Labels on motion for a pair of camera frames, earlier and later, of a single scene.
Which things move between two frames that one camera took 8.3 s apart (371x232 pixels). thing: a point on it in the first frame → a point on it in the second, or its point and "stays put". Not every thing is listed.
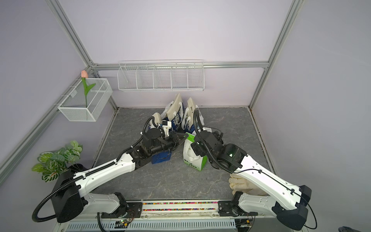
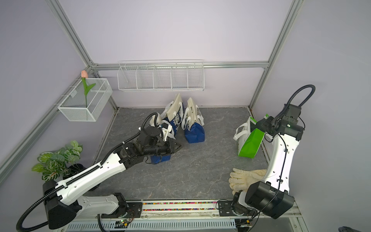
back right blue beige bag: x=188 y=123 stays put
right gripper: x=217 y=135 → x=267 y=126
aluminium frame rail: x=153 y=66 stays put
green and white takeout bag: x=190 y=156 → x=249 y=137
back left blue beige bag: x=174 y=113 stays put
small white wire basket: x=83 y=102 stays put
